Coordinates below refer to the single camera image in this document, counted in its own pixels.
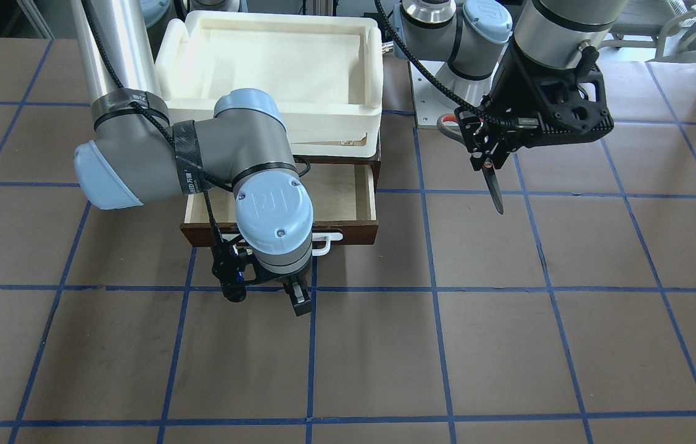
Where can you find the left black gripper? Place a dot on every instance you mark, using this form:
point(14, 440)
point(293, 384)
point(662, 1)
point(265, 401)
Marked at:
point(506, 83)

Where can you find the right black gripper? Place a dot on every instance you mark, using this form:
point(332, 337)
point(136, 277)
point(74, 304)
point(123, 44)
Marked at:
point(287, 280)

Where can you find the orange grey handled scissors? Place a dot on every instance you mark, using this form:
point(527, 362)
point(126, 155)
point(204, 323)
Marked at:
point(451, 127)

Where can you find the wooden drawer with white handle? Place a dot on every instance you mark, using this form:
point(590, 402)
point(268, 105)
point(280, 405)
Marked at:
point(343, 198)

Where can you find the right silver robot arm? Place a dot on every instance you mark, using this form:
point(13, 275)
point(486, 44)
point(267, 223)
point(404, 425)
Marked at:
point(140, 155)

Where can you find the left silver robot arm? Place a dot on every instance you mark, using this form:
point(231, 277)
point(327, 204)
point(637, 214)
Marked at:
point(471, 37)

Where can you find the dark wooden drawer cabinet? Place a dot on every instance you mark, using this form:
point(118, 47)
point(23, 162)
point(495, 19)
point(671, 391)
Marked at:
point(331, 138)

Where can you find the white plastic tray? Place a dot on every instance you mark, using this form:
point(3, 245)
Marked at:
point(307, 64)

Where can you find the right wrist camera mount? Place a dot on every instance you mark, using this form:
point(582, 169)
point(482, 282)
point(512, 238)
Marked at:
point(228, 266)

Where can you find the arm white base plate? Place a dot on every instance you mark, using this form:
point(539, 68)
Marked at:
point(430, 104)

